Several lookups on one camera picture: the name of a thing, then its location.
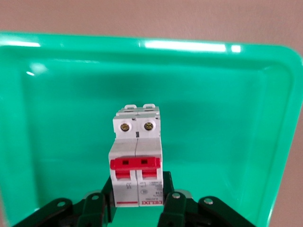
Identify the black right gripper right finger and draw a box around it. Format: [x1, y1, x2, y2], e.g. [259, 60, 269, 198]
[158, 170, 255, 227]

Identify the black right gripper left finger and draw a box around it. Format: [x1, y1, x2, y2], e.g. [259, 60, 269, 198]
[14, 175, 116, 227]

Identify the white circuit breaker red lever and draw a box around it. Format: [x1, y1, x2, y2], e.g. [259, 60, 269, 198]
[108, 103, 164, 208]

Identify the green plastic tray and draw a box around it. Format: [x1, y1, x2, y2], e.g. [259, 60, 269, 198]
[0, 30, 303, 227]

